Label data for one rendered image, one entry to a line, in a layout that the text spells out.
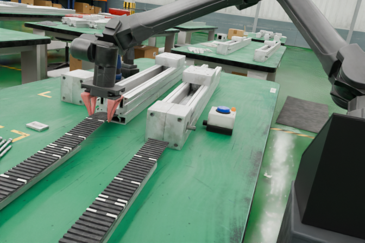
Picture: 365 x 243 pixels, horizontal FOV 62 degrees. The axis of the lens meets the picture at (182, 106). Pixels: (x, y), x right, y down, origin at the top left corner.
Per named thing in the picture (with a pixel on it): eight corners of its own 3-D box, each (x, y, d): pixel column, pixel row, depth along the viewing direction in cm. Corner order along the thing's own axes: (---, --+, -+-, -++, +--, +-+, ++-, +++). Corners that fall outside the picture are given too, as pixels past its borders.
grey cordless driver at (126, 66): (131, 81, 143) (134, 33, 136) (100, 71, 152) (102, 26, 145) (141, 78, 149) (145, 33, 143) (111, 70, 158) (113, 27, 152)
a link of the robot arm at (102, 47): (110, 44, 75) (123, 44, 81) (88, 39, 78) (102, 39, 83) (107, 71, 77) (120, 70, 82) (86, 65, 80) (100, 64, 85)
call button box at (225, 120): (231, 136, 93) (235, 116, 91) (200, 129, 95) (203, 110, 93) (233, 127, 101) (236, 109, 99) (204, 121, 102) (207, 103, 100)
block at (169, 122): (189, 152, 79) (194, 118, 76) (144, 142, 81) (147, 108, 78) (195, 139, 87) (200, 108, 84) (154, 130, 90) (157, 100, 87)
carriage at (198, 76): (208, 93, 116) (211, 76, 114) (180, 88, 118) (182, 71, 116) (214, 84, 131) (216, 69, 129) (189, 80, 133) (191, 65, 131)
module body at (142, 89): (126, 125, 91) (127, 97, 89) (95, 118, 93) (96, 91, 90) (184, 76, 166) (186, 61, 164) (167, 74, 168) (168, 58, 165)
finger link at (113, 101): (98, 115, 88) (100, 83, 86) (121, 120, 87) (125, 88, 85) (86, 121, 82) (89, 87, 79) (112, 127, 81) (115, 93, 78)
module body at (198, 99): (187, 138, 88) (192, 110, 85) (154, 130, 90) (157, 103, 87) (219, 82, 163) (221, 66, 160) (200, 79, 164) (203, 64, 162)
